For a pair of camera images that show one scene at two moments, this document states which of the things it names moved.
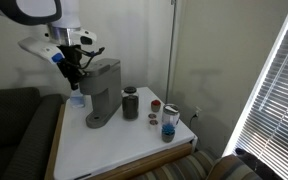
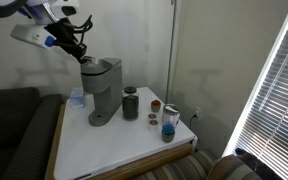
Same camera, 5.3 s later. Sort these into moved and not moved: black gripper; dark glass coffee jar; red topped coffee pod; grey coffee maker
Moved: black gripper
Not moved: grey coffee maker; red topped coffee pod; dark glass coffee jar
